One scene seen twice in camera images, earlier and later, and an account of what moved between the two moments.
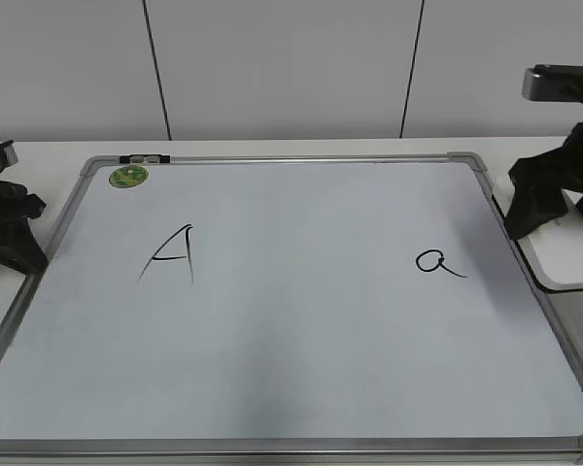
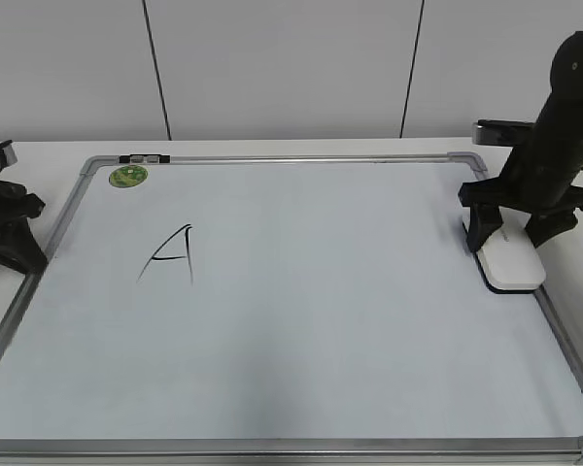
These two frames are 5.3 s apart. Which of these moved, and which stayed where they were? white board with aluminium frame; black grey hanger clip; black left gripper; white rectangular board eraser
Moved: white rectangular board eraser
Stayed: white board with aluminium frame; black grey hanger clip; black left gripper
